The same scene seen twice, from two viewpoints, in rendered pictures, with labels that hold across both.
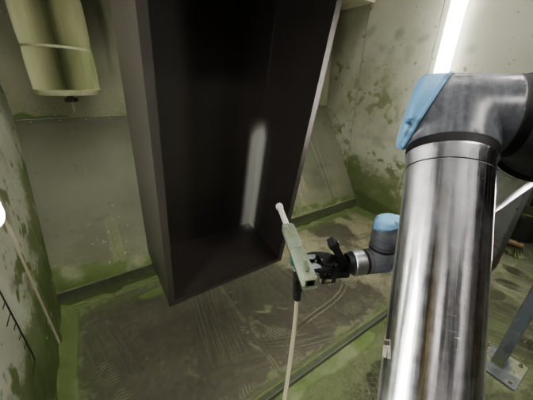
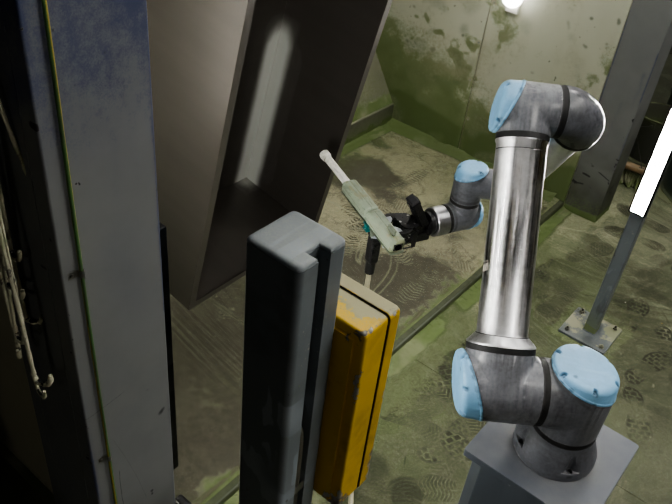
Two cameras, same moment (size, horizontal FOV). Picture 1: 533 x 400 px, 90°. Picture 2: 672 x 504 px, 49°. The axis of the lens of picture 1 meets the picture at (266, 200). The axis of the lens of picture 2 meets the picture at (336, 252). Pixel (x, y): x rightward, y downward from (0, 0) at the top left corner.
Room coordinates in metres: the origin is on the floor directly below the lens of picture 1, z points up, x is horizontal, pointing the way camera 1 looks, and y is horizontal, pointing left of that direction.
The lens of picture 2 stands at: (-0.84, 0.60, 1.99)
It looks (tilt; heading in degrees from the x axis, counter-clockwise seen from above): 37 degrees down; 339
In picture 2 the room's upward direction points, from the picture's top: 7 degrees clockwise
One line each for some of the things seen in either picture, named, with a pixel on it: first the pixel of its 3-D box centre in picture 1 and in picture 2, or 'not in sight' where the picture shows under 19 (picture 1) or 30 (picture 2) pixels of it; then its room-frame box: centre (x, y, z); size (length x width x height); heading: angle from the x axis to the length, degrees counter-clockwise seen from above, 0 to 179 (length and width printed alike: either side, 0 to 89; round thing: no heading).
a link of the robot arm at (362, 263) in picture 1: (355, 262); (435, 220); (0.77, -0.32, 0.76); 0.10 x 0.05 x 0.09; 10
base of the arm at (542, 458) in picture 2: not in sight; (559, 433); (0.02, -0.33, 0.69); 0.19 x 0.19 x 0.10
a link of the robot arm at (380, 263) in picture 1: (378, 259); (459, 214); (0.79, -0.41, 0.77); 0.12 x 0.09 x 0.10; 100
